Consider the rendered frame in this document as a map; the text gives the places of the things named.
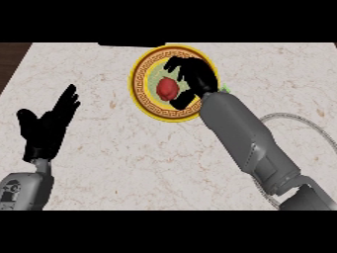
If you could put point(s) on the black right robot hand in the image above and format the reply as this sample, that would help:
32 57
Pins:
196 75

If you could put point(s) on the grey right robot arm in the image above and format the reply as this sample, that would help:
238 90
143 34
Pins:
245 141

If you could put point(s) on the small green object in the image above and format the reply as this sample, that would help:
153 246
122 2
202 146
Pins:
224 88

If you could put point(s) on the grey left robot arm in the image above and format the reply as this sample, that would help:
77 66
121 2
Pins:
22 192

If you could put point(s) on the marbled plate with grey rim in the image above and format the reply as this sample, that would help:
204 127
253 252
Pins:
332 148

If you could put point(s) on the round yellow patterned placemat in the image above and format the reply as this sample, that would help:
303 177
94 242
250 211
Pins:
143 85

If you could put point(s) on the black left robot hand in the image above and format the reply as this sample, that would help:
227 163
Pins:
46 131

